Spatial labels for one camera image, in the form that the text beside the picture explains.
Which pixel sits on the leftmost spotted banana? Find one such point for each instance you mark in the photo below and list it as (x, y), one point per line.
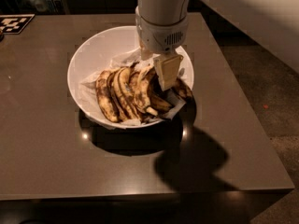
(104, 99)

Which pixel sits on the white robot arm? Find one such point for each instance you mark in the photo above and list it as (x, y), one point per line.
(273, 24)

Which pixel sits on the black white fiducial marker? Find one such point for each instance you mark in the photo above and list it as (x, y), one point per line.
(14, 24)

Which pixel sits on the white paper towel liner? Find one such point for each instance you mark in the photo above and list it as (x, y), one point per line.
(128, 93)

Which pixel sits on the white ceramic bowl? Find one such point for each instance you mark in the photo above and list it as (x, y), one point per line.
(110, 50)

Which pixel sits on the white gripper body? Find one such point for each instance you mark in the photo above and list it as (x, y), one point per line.
(159, 37)

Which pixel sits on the long top spotted banana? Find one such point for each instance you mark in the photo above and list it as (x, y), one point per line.
(141, 97)

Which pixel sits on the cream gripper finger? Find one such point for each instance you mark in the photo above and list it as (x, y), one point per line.
(146, 53)
(166, 67)

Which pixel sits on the small lower yellow banana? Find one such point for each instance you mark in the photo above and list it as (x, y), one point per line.
(156, 106)

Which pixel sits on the middle curved spotted banana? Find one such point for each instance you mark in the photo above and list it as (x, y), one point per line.
(124, 94)

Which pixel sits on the right short spotted banana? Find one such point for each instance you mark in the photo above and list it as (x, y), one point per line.
(182, 90)

